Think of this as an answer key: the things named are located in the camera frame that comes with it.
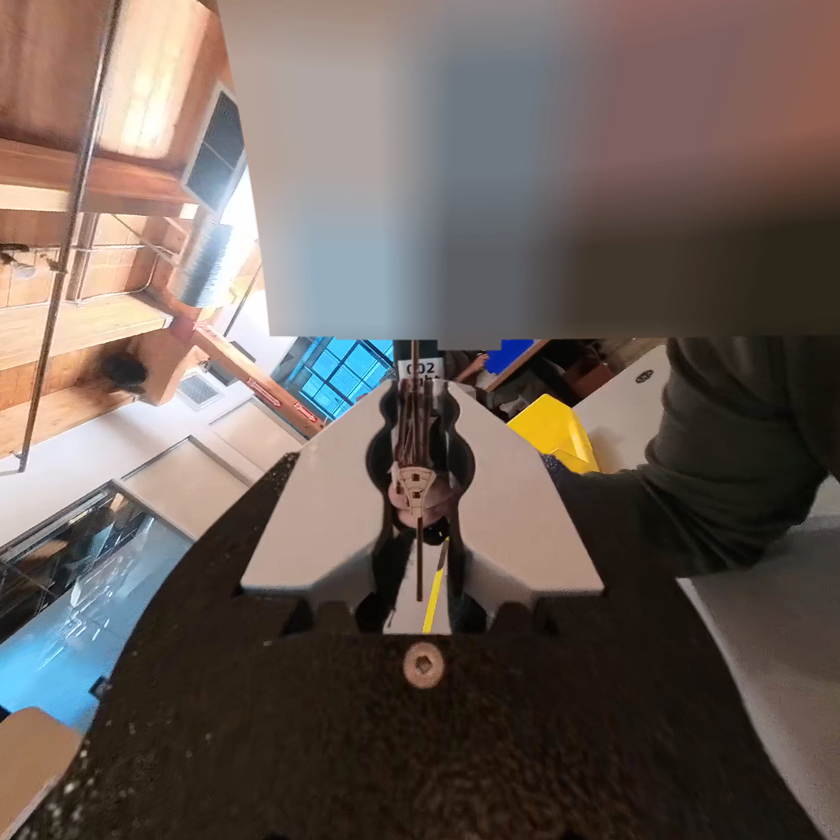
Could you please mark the yellow bin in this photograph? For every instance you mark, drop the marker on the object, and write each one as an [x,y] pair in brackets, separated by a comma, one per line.
[558,426]

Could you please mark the round metal air duct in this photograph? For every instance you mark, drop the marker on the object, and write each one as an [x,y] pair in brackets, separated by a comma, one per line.
[200,262]

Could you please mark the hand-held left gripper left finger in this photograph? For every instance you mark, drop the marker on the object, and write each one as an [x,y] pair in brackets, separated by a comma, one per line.
[315,518]

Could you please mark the glass wall panel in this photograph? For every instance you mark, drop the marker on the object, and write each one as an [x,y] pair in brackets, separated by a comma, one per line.
[72,590]

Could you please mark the wooden model frame assembly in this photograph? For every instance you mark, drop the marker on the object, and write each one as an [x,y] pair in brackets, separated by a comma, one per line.
[413,426]

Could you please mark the metal air vent box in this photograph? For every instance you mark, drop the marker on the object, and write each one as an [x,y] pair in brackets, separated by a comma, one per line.
[220,144]

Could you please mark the thin metal ceiling pipe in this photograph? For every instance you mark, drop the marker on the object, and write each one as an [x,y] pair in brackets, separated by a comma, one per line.
[65,229]

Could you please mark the person's right hand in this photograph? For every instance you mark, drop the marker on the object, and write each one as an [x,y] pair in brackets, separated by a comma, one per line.
[441,506]

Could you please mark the gridded window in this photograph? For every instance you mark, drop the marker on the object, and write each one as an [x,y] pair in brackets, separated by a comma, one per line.
[334,380]

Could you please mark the person's right forearm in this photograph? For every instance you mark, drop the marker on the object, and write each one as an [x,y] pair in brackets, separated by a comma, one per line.
[722,459]

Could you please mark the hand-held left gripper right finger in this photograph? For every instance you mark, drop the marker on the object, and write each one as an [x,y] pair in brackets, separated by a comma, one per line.
[525,518]

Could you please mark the white wall vent grille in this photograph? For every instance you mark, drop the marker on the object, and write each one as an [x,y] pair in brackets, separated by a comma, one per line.
[197,390]

